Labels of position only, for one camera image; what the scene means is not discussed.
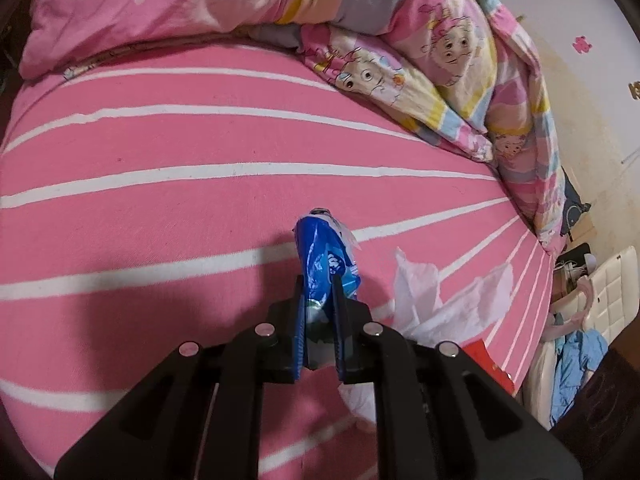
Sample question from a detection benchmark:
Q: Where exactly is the cartoon printed quilt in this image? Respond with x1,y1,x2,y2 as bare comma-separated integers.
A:
275,0,568,256

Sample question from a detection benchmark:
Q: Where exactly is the red packet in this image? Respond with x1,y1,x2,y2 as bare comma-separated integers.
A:
460,338,516,397

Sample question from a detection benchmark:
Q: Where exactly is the dark blue cloth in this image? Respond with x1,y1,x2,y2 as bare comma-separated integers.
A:
560,167,592,237

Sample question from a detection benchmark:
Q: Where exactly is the pale pink cloth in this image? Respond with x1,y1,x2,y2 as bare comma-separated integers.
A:
546,280,596,339

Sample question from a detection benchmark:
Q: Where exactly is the white tissue paper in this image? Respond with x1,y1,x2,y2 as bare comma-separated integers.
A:
337,247,515,423

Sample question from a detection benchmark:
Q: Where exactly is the pink pillow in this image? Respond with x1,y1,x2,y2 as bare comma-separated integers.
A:
20,0,321,81

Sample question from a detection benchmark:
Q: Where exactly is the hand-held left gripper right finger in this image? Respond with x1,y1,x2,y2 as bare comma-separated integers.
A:
331,275,583,480

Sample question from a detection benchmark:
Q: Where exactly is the light blue cloth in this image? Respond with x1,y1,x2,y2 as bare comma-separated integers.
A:
550,312,610,428

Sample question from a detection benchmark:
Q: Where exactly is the pink striped bed sheet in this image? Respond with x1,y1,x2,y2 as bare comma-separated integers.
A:
0,42,556,480

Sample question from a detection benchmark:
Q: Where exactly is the beige office chair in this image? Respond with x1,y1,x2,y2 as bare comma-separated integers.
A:
525,245,640,431

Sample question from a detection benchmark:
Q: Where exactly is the blue snack packet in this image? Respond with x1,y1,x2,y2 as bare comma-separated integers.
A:
292,207,362,356

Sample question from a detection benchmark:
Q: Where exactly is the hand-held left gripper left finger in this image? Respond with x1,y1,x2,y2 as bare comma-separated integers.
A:
52,274,306,480

